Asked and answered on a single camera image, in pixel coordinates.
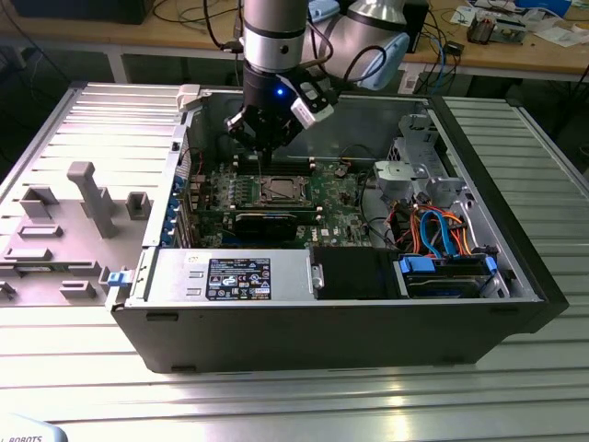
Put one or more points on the silver green CPU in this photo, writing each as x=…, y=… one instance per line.
x=281, y=189

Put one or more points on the pale grey case latch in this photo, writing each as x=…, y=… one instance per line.
x=188, y=97

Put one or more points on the blue plastic latch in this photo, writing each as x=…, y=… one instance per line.
x=117, y=279

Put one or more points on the black monitor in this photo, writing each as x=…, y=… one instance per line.
x=78, y=10

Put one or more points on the white paper sheets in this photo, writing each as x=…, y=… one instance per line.
x=559, y=37

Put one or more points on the pale blue teach pendant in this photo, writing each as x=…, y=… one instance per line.
x=27, y=428

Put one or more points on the green Dell motherboard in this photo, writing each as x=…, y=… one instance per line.
x=343, y=205

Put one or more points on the grey parts rack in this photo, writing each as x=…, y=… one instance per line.
x=69, y=248

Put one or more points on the blue cardboard box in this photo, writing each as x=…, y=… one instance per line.
x=545, y=6

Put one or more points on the blue expansion card latch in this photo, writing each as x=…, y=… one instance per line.
x=172, y=210
x=167, y=231
x=178, y=185

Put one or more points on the green RAM stick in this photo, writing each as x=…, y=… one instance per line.
x=37, y=269
x=257, y=211

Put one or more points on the silver metal drive cage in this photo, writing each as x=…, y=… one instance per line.
x=400, y=177

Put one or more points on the metal drive bracket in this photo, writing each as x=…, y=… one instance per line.
x=511, y=32

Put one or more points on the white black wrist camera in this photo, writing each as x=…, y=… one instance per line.
x=310, y=103

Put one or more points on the black grey PC case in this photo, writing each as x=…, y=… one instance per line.
x=322, y=336

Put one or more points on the wooden workbench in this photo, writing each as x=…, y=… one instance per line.
x=138, y=37

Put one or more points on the CPU socket with pins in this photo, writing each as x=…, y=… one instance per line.
x=306, y=195

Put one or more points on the small black device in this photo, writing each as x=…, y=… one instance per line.
x=454, y=48

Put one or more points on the finned CPU cooler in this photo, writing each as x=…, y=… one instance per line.
x=481, y=30

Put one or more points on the white label sheet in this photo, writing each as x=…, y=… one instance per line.
x=408, y=84

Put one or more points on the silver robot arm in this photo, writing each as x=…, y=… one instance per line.
x=271, y=46

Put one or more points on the black plastic shroud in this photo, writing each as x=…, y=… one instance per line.
x=354, y=274

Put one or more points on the black RAM slot bank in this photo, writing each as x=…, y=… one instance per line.
x=285, y=166
x=308, y=217

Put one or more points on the silver power supply unit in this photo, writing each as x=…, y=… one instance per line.
x=285, y=276

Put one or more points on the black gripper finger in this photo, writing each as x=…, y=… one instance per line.
x=292, y=133
x=239, y=126

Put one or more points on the hard disk blue carrier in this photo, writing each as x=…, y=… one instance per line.
x=442, y=287

